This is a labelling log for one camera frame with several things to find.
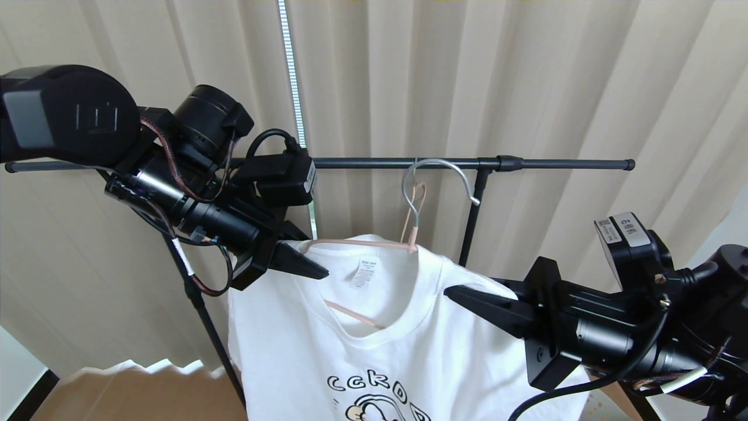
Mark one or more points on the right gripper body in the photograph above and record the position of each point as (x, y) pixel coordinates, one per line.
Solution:
(608, 333)

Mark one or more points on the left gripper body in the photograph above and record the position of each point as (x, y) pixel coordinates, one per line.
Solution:
(222, 222)

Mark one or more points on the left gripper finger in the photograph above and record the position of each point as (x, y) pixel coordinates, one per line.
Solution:
(298, 262)
(294, 233)

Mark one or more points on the pink clothes hanger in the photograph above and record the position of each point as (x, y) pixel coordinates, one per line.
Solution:
(407, 225)
(362, 242)

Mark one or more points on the white printed t-shirt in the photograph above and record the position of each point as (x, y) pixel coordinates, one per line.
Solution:
(280, 351)

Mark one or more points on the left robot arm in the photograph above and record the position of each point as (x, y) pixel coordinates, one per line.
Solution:
(70, 117)

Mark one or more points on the black clothes rack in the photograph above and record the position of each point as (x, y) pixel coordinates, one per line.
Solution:
(362, 163)

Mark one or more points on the beige curtain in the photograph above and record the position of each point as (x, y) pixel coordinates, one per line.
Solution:
(526, 88)

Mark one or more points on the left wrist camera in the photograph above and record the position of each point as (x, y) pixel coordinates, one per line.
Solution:
(286, 181)

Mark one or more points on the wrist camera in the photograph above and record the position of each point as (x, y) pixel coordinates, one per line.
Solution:
(634, 248)
(286, 181)

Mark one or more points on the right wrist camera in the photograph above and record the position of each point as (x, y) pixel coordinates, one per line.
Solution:
(634, 248)

